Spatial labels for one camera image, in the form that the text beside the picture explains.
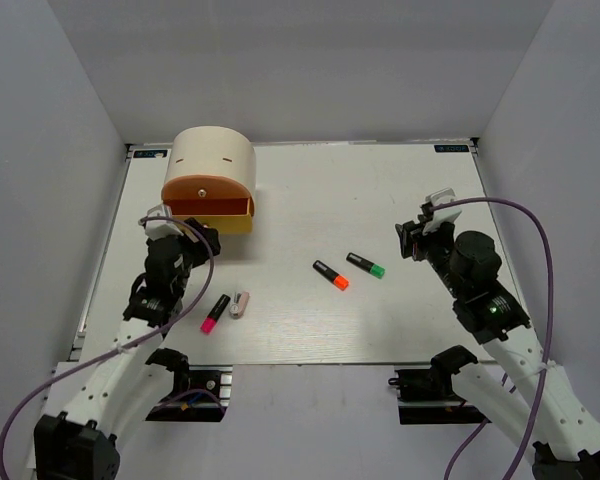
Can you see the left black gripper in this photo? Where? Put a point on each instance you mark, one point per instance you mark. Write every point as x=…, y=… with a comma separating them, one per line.
x=199, y=248

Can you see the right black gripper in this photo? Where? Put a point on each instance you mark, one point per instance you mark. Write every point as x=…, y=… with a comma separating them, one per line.
x=418, y=236

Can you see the yellow container drawer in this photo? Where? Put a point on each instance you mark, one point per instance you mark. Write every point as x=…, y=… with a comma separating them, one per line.
x=227, y=216

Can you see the orange container drawer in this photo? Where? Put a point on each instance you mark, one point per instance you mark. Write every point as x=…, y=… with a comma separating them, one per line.
x=205, y=194

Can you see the orange cap black highlighter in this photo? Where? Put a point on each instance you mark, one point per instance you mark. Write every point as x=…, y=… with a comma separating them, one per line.
x=331, y=275

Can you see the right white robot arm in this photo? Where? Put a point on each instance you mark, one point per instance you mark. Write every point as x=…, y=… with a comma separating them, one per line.
x=545, y=420

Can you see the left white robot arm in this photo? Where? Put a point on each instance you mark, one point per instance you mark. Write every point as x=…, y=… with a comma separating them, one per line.
x=84, y=440

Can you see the green cap black highlighter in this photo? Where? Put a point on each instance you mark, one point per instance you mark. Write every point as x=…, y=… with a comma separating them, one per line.
x=366, y=265

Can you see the cream cylindrical drawer container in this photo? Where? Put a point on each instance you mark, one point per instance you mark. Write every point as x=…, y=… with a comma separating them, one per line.
x=214, y=151

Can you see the pink cap black highlighter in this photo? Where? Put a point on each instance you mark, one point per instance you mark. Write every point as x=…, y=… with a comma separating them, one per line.
x=215, y=313

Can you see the right blue table label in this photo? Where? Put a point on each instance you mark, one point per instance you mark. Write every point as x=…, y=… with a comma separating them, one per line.
x=451, y=148

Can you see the blue table label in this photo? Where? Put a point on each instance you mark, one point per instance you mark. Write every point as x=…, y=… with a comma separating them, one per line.
x=451, y=148
x=151, y=153

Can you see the left blue table label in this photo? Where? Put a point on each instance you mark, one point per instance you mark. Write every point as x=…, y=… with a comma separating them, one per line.
x=151, y=153

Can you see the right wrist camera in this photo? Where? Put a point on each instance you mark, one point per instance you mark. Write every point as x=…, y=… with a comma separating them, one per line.
x=437, y=210

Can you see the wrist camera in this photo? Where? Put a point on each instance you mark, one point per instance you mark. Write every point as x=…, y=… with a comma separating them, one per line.
x=157, y=223
x=437, y=210

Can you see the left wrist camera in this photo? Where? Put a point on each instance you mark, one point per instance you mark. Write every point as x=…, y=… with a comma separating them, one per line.
x=157, y=223

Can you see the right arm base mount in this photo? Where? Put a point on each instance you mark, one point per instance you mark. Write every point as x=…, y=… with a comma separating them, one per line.
x=425, y=395

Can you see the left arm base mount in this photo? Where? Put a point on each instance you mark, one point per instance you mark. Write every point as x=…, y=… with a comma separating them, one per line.
x=199, y=394

